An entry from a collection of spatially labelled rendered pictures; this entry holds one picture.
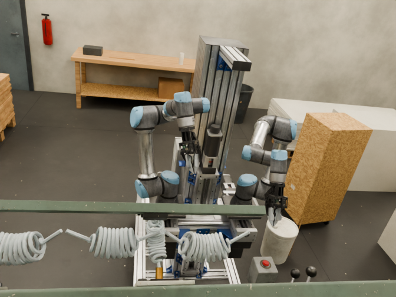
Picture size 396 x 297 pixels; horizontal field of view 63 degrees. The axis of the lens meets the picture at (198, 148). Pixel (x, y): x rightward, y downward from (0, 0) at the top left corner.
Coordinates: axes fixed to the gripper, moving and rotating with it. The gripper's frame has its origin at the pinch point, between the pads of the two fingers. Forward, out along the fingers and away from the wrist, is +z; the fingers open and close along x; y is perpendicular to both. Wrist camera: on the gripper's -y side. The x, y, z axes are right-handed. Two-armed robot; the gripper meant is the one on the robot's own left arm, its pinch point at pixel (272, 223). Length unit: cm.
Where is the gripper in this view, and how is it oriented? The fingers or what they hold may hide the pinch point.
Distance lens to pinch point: 164.7
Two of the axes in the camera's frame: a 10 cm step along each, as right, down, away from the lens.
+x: 9.8, 0.6, 1.7
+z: -0.6, 10.0, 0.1
